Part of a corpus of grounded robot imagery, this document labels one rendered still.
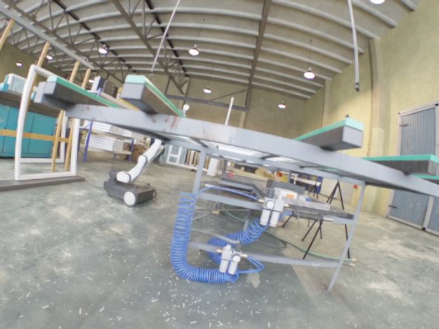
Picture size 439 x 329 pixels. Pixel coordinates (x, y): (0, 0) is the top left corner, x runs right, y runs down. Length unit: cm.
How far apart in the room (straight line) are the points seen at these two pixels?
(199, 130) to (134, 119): 13
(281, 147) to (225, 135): 10
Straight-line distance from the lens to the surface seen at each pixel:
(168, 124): 37
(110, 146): 614
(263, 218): 112
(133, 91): 32
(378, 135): 909
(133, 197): 245
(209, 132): 35
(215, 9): 1129
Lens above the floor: 76
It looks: 1 degrees down
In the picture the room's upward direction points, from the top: 12 degrees clockwise
